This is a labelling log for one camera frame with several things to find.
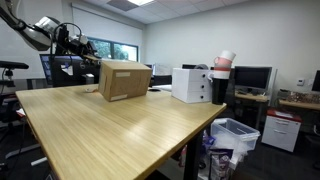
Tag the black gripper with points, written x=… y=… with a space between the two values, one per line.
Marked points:
x=76 y=45

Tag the brown cardboard shipping box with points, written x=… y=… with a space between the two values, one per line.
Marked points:
x=126 y=81

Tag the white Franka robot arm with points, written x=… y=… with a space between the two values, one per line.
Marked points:
x=36 y=35

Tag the black Dell monitor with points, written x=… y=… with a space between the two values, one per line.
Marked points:
x=75 y=78

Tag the monitor with lit screen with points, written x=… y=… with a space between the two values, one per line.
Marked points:
x=45 y=70

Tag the grey ceiling vent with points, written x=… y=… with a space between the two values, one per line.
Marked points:
x=122 y=4

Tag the small dark monitor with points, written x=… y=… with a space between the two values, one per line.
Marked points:
x=148 y=66

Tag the rectangular ceiling light panel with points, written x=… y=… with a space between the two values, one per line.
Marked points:
x=140 y=1

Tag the black computer mouse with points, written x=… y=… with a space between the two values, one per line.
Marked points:
x=154 y=89

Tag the white drawer unit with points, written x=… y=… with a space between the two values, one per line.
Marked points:
x=190 y=85

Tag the grey tape roll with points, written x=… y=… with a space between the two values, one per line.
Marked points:
x=201 y=66

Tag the pink cup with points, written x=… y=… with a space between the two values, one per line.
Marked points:
x=221 y=62

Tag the white mug with red band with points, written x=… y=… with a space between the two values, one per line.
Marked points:
x=220 y=74

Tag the plain white cup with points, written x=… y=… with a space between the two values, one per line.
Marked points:
x=228 y=55

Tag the black table leg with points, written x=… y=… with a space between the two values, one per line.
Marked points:
x=193 y=156

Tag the black widescreen monitor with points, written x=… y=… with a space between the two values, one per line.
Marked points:
x=252 y=77

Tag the clear plastic storage bin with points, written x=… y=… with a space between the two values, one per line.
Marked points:
x=235 y=131

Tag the wooden office desk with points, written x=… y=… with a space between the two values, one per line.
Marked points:
x=300 y=104
x=251 y=97

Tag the dark snack bag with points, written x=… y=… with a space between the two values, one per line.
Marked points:
x=220 y=163

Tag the white red filing cabinet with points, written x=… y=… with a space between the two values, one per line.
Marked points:
x=281 y=131

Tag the pile of snack packets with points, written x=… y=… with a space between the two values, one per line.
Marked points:
x=301 y=97

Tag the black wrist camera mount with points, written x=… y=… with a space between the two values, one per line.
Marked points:
x=60 y=38

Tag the window with dark frame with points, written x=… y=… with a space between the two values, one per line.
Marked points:
x=125 y=53

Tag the black camera on stand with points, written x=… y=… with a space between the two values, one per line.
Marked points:
x=13 y=65

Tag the white wall thermostat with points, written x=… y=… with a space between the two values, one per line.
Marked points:
x=300 y=82

